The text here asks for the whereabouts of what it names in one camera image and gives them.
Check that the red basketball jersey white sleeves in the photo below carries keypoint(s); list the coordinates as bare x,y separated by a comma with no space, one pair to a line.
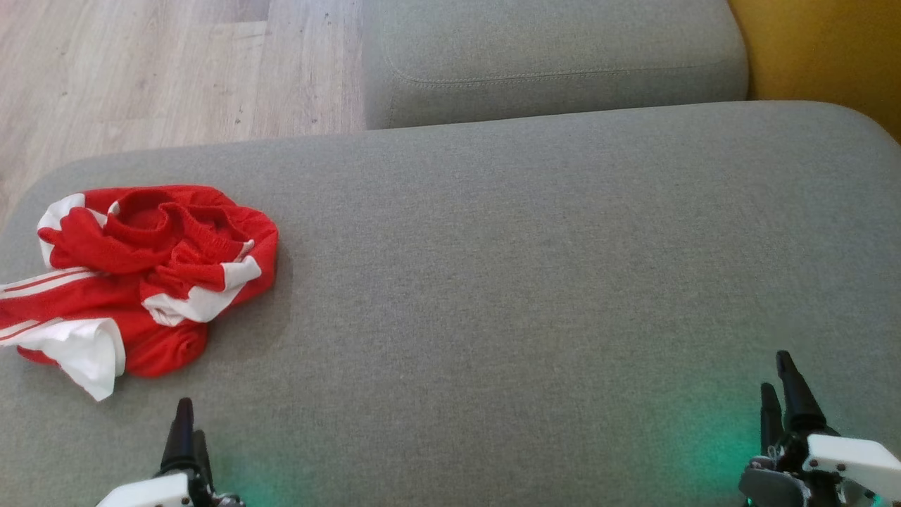
84,352

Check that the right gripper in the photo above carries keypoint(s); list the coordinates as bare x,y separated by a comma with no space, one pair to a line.
845,465

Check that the red shorts white trim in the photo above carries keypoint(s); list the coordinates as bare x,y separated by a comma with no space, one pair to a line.
141,239

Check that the small grey sofa cushion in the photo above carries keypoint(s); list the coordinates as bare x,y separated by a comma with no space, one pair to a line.
549,63

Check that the large grey sofa seat cushion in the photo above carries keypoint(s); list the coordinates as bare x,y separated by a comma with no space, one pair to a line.
507,296

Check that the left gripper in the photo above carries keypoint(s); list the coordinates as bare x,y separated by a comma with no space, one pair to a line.
151,493

